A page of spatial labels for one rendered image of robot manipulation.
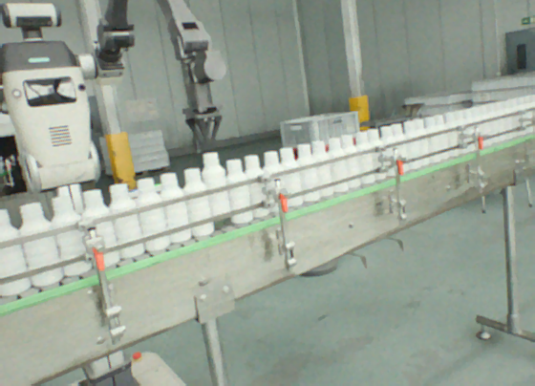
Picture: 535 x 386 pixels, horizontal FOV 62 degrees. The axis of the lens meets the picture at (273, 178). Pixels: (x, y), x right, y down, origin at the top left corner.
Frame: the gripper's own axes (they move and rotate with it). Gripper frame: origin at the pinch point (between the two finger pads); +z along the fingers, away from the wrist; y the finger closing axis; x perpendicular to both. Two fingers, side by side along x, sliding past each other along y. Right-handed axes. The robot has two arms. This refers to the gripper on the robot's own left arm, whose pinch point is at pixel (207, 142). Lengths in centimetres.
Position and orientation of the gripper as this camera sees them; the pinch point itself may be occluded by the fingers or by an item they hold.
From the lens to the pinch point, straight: 113.1
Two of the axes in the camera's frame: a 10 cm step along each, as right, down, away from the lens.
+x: -8.0, 2.1, -5.6
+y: -5.8, -0.7, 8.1
